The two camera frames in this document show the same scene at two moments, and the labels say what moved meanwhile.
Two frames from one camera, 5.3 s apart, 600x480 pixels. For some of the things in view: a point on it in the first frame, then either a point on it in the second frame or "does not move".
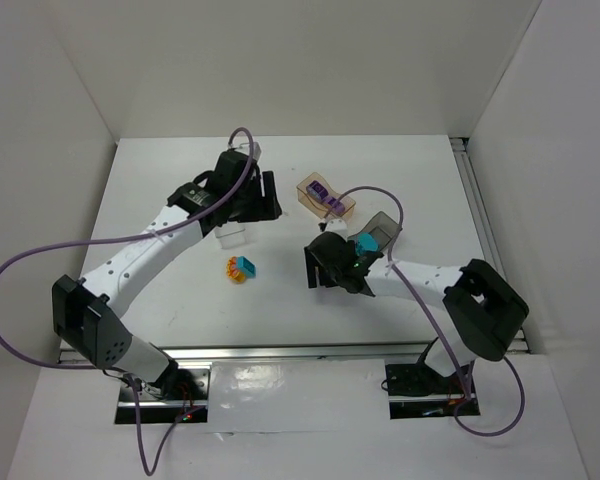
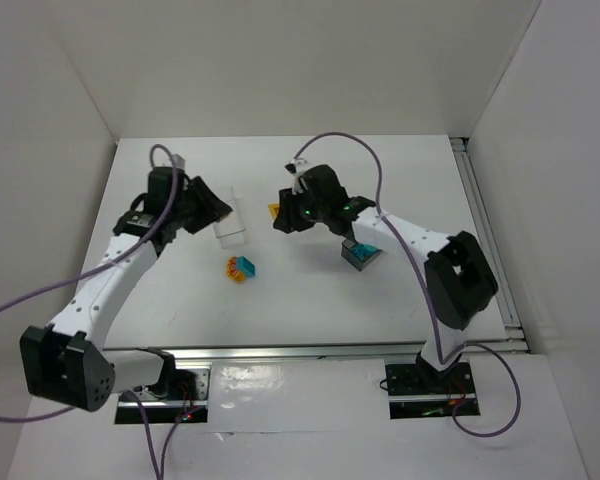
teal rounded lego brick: [366, 243] does not move
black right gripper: [315, 265] to [294, 209]
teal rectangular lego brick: [247, 267] does not move
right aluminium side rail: [482, 224] does not move
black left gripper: [262, 201] to [195, 209]
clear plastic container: [231, 234] does not move
